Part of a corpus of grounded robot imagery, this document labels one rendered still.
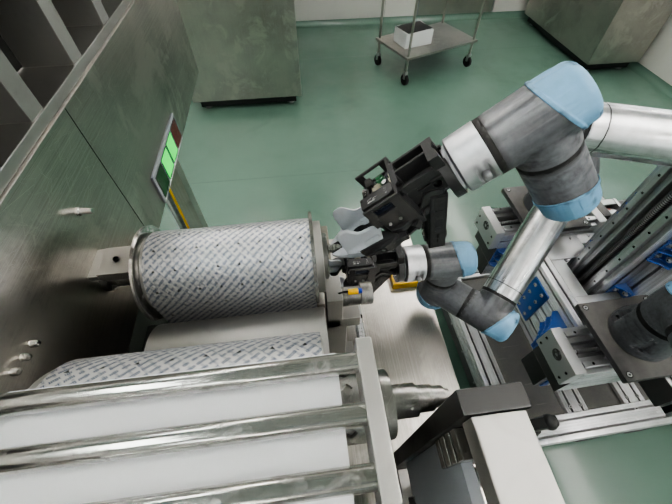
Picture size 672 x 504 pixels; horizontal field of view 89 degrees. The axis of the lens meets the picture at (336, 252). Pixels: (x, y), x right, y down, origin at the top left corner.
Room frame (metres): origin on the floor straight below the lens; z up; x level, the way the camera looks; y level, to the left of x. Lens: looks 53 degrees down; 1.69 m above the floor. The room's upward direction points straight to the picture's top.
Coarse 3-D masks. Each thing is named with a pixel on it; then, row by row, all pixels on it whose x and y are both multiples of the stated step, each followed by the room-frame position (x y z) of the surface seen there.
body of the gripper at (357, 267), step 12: (396, 252) 0.40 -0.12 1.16; (348, 264) 0.38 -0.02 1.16; (360, 264) 0.38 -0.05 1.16; (372, 264) 0.38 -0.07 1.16; (384, 264) 0.39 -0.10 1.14; (396, 264) 0.39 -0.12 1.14; (348, 276) 0.36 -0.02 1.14; (360, 276) 0.37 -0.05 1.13; (372, 276) 0.37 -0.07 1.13; (396, 276) 0.39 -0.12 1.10
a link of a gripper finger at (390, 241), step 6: (408, 228) 0.31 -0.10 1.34; (384, 234) 0.31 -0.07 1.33; (390, 234) 0.30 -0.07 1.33; (396, 234) 0.30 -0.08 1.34; (402, 234) 0.30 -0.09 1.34; (408, 234) 0.30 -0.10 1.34; (384, 240) 0.30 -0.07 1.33; (390, 240) 0.29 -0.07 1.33; (396, 240) 0.29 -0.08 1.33; (402, 240) 0.29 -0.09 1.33; (372, 246) 0.30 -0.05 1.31; (378, 246) 0.30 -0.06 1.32; (384, 246) 0.29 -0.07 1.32; (390, 246) 0.29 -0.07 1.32; (396, 246) 0.29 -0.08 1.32; (366, 252) 0.30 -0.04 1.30; (372, 252) 0.30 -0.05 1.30; (378, 252) 0.29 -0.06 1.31; (384, 252) 0.29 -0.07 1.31
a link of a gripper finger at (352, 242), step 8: (344, 232) 0.31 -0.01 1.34; (352, 232) 0.31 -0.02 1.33; (360, 232) 0.31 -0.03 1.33; (368, 232) 0.31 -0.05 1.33; (376, 232) 0.31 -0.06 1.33; (344, 240) 0.30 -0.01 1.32; (352, 240) 0.31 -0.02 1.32; (360, 240) 0.31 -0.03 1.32; (368, 240) 0.31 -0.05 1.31; (376, 240) 0.30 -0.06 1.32; (344, 248) 0.31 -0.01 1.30; (352, 248) 0.31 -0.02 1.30; (360, 248) 0.30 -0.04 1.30; (336, 256) 0.31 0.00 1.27; (344, 256) 0.31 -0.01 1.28; (352, 256) 0.30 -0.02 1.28; (360, 256) 0.30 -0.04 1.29
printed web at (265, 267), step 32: (256, 224) 0.35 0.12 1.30; (288, 224) 0.34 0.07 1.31; (160, 256) 0.28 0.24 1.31; (192, 256) 0.28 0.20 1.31; (224, 256) 0.29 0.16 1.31; (256, 256) 0.29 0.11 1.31; (288, 256) 0.29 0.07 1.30; (160, 288) 0.25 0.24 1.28; (192, 288) 0.25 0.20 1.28; (224, 288) 0.25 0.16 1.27; (256, 288) 0.26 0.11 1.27; (288, 288) 0.26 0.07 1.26; (192, 320) 0.24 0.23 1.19; (160, 352) 0.12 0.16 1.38; (192, 352) 0.12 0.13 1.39; (224, 352) 0.11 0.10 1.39; (256, 352) 0.11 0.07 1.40; (288, 352) 0.11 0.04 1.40; (320, 352) 0.11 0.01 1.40; (64, 384) 0.08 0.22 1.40
